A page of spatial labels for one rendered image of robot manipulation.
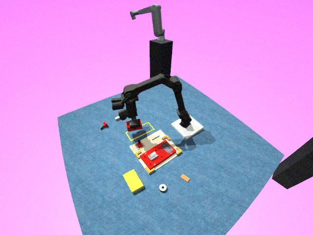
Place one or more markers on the small orange rectangular block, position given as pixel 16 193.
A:
pixel 185 178

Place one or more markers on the yellow rectangular block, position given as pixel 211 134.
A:
pixel 133 181

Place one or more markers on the white ring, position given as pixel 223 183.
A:
pixel 164 186

